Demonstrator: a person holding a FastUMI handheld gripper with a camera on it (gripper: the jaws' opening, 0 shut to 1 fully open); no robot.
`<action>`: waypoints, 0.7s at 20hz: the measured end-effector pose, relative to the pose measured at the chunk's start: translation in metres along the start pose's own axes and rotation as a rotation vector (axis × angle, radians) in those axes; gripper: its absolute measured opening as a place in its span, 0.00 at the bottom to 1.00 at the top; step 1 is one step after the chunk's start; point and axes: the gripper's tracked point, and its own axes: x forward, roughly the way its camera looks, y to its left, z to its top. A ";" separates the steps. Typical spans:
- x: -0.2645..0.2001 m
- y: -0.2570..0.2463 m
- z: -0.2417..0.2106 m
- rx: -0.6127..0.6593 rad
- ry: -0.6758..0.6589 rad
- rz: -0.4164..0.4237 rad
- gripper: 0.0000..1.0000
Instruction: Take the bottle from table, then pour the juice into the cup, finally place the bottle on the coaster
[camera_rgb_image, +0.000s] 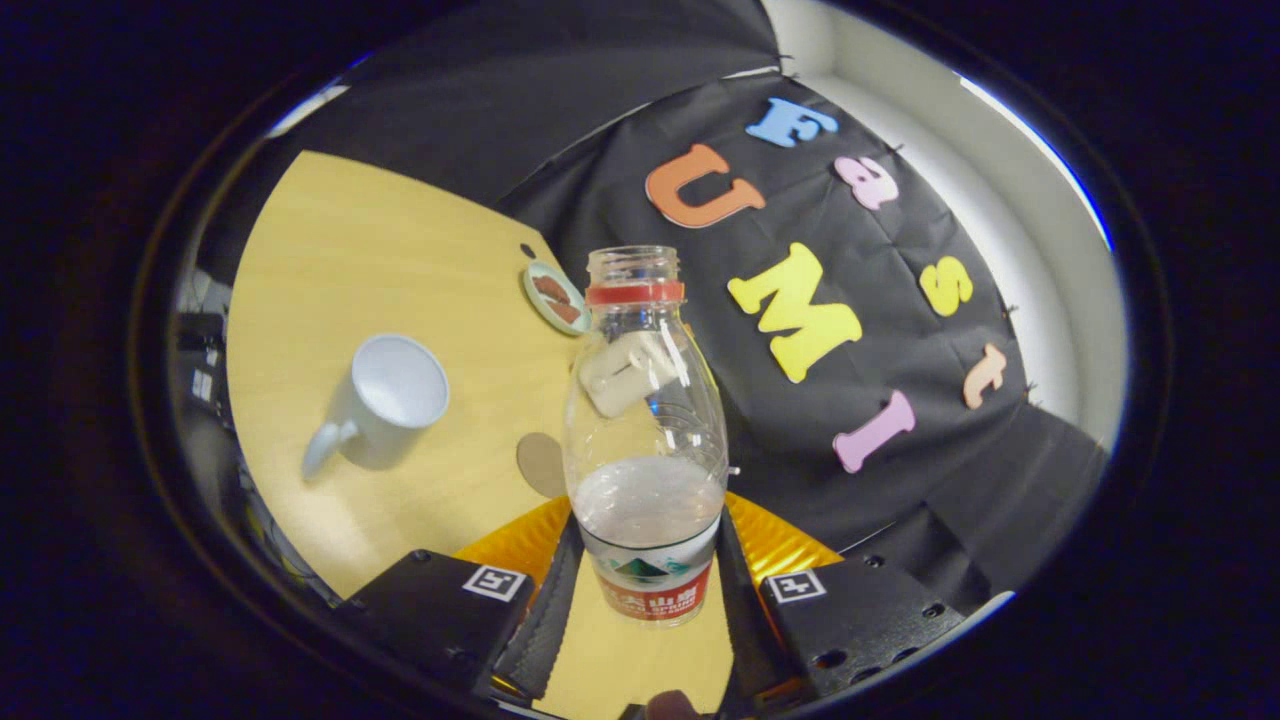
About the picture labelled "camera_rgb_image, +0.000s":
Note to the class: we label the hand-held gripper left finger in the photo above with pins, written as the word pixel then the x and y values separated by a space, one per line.
pixel 540 625

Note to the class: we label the clear plastic juice bottle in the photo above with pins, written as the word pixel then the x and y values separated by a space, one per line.
pixel 645 440

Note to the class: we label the white cup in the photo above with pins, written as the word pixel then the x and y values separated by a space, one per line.
pixel 385 410

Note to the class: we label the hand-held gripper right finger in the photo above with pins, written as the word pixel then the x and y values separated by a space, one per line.
pixel 742 615

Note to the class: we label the wooden table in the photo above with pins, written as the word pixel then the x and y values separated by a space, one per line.
pixel 400 260

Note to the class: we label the round brown coaster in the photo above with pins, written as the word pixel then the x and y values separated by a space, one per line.
pixel 538 465

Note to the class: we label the pale green plate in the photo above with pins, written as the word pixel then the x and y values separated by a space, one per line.
pixel 535 295

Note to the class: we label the brown meat slice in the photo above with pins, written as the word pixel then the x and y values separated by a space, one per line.
pixel 565 310
pixel 549 288

